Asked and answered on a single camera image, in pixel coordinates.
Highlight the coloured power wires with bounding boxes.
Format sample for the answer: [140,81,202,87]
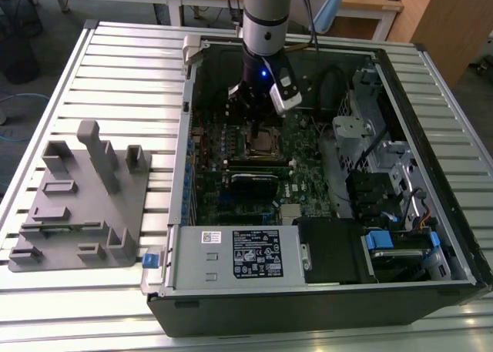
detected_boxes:
[414,209,438,232]

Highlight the black office chair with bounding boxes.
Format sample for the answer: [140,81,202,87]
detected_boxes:
[0,0,43,85]

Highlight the blue floor cable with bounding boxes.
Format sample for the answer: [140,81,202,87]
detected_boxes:
[0,92,50,143]

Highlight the perforated metal drive cage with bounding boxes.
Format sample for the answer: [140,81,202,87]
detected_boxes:
[331,69,386,176]

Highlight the hard disk in blue carrier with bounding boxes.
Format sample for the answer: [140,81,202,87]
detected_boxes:
[361,230,442,284]

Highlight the CPU socket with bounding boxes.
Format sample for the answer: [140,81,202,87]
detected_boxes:
[243,125,287,159]

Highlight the silver power supply unit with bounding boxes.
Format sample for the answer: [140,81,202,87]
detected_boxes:
[164,224,309,291]

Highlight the green motherboard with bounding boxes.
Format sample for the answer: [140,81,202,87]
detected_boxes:
[190,109,340,226]

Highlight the metal socket cover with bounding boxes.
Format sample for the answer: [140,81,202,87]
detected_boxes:
[246,127,285,159]

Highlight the black graphics card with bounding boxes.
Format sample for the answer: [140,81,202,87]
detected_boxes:
[230,171,279,199]

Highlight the grey parts rack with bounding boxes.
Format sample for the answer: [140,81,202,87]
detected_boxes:
[7,119,154,273]

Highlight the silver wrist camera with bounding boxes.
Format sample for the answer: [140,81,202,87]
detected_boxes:
[268,65,303,116]

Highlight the black PC case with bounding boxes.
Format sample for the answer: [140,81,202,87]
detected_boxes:
[140,34,493,338]

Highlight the silver square CPU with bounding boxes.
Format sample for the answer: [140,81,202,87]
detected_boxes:
[256,132,277,152]

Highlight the wooden cabinet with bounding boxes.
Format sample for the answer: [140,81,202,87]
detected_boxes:
[388,0,493,89]

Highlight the thick black cable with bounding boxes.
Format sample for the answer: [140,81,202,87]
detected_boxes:
[354,123,385,172]
[314,65,348,115]

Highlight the black RAM slot bank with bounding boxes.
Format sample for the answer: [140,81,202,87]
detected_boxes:
[230,156,293,167]

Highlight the black disk bay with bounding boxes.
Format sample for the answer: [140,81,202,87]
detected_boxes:
[344,171,398,226]

